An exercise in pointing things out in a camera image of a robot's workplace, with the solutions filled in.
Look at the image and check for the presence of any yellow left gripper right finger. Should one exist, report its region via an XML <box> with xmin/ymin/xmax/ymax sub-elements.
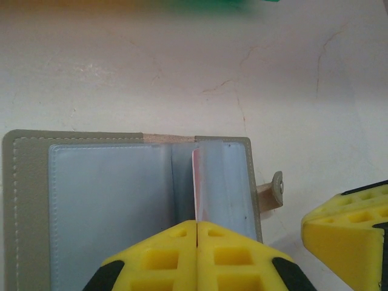
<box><xmin>196</xmin><ymin>221</ymin><xmax>318</xmax><ymax>291</ymax></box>

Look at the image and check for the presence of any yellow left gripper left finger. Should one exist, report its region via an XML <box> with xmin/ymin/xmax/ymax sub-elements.
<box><xmin>81</xmin><ymin>220</ymin><xmax>198</xmax><ymax>291</ymax></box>

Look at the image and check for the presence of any red circle print card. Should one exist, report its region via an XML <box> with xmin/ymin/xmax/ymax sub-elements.
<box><xmin>191</xmin><ymin>147</ymin><xmax>210</xmax><ymax>224</ymax></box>

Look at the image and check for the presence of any grey leather card holder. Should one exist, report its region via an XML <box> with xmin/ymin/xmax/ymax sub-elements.
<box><xmin>1</xmin><ymin>129</ymin><xmax>284</xmax><ymax>291</ymax></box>

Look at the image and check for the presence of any green plastic bin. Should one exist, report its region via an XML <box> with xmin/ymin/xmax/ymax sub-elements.
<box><xmin>178</xmin><ymin>0</ymin><xmax>283</xmax><ymax>13</ymax></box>

